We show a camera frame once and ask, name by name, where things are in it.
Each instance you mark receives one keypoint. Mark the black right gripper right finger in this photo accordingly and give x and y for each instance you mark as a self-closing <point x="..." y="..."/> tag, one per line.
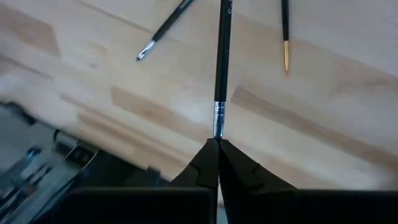
<point x="280" y="205"/>

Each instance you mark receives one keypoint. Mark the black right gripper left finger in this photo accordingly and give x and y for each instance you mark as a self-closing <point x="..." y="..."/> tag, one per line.
<point x="140" y="205"/>

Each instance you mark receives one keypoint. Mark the black makeup pencil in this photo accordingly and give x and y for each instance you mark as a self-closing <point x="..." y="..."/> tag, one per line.
<point x="222" y="62"/>

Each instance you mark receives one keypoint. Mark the black paintbrush gold ferrule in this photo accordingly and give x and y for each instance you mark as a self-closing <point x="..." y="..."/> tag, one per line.
<point x="285" y="25"/>

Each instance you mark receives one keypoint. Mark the black paintbrush silver ferrule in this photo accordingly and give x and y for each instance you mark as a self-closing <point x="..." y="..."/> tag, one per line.
<point x="168" y="25"/>

